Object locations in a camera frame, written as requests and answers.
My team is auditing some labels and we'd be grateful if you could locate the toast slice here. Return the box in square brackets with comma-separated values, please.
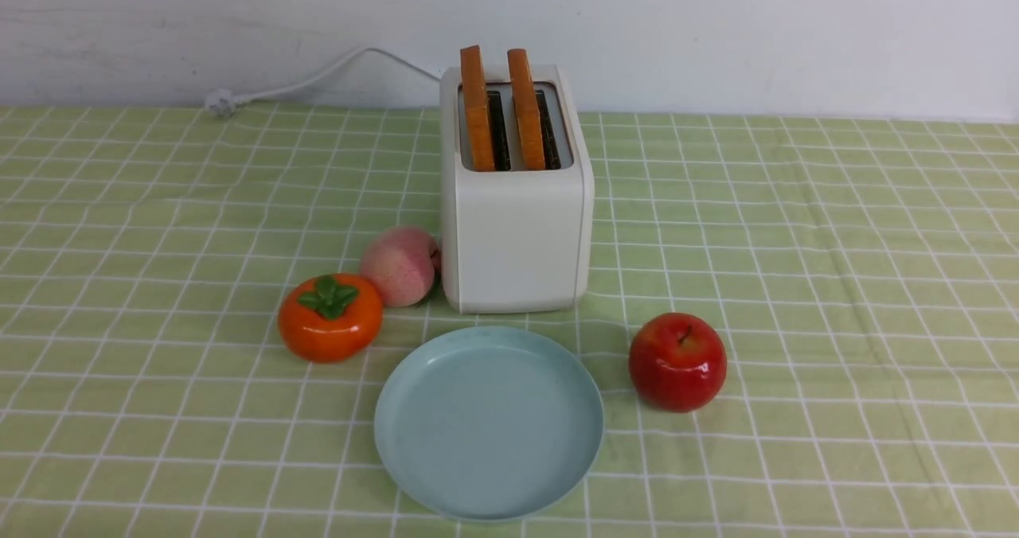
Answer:
[507, 48, 546, 170]
[461, 45, 496, 172]

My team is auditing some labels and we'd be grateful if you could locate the white two-slot toaster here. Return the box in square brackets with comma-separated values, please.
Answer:
[439, 65, 595, 314]

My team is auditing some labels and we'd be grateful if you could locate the pink peach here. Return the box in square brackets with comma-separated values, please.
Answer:
[359, 225, 441, 307]

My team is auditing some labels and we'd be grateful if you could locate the light blue plate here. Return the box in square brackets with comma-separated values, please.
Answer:
[373, 326, 605, 523]

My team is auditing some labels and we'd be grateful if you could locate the orange persimmon with green leaf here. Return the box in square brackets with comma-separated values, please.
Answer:
[276, 273, 385, 364]

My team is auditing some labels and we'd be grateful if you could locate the red apple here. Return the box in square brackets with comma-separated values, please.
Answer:
[627, 312, 728, 412]

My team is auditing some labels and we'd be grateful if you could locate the green checkered tablecloth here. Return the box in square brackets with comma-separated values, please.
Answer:
[1, 105, 1018, 537]

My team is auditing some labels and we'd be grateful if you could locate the white power cable with plug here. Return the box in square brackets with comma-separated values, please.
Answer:
[205, 45, 442, 119]

